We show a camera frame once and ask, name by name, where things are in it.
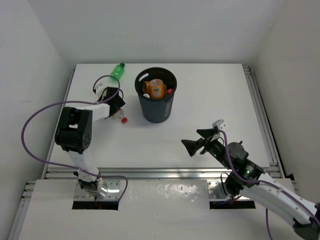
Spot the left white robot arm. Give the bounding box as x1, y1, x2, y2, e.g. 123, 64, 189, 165
54, 87, 128, 199

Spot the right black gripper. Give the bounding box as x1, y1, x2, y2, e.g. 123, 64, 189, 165
180, 128, 231, 170

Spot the black plastic waste bin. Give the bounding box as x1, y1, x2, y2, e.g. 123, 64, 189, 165
134, 67, 177, 124

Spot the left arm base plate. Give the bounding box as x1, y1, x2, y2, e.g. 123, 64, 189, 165
72, 179, 120, 211

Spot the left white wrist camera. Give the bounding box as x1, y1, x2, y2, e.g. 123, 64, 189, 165
94, 83, 107, 101

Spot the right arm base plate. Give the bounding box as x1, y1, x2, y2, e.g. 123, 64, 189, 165
207, 178, 256, 210

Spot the orange bottle barcode label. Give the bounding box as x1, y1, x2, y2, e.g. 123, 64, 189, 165
149, 79, 165, 99

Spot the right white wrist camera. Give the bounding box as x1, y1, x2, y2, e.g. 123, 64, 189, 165
212, 119, 228, 140

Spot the aluminium frame rail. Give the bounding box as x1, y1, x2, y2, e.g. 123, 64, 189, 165
17, 63, 297, 240

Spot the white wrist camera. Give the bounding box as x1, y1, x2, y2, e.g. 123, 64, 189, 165
212, 119, 228, 140
94, 83, 107, 101

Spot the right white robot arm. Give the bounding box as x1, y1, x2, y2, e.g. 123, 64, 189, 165
181, 126, 320, 240

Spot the clear bottle red label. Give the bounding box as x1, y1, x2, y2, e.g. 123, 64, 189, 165
166, 88, 174, 95
112, 108, 128, 124

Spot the green plastic bottle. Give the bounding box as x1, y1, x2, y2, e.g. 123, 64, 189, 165
110, 62, 125, 83

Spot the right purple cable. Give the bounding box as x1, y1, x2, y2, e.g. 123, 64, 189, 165
219, 129, 320, 240

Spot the orange bottle brown cap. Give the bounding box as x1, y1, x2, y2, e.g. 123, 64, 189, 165
142, 81, 151, 94

